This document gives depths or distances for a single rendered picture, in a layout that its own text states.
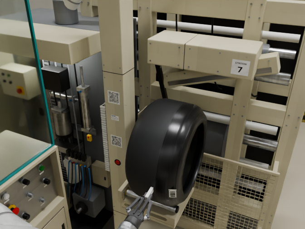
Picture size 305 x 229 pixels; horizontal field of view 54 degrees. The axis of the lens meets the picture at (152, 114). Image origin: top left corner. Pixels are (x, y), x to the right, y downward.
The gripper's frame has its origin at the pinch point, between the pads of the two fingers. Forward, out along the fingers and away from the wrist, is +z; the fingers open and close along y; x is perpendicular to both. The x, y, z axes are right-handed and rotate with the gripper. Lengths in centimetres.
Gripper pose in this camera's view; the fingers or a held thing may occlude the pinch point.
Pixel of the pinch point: (149, 193)
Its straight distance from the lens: 157.6
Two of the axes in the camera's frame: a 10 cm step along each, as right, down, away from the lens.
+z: 4.3, -5.5, 7.2
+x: 0.5, 8.1, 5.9
